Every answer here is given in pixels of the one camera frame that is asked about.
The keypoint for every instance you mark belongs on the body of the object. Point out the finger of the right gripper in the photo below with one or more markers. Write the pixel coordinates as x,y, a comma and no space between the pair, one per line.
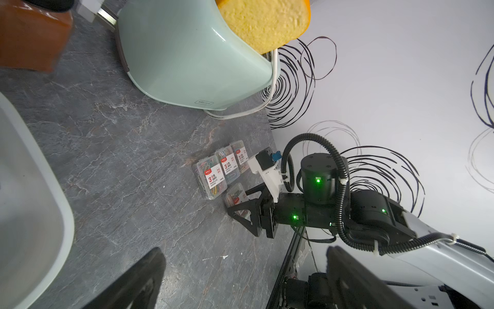
253,225
261,189

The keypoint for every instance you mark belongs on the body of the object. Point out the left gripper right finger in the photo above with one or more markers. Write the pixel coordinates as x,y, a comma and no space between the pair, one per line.
354,286

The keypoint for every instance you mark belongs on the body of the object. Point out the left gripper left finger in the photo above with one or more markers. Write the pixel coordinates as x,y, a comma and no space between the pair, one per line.
138,287

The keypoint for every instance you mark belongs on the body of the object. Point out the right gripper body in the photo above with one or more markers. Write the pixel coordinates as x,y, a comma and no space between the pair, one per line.
289,210

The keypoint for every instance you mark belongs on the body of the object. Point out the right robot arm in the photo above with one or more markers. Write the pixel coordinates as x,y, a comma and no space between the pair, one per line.
311,184

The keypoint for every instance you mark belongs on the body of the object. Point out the white storage box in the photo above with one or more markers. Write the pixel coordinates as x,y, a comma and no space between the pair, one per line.
37,223

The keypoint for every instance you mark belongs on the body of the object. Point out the mint green toaster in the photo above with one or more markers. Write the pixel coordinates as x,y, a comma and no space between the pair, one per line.
184,54

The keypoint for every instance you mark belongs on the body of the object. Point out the yellow toast slice front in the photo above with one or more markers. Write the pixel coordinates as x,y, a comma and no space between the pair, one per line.
266,25

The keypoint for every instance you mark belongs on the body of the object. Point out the orange spice bottle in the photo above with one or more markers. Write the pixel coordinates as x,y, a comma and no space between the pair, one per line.
34,33

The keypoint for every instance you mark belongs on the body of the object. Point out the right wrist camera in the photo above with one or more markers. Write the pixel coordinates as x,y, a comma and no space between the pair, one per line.
265,163

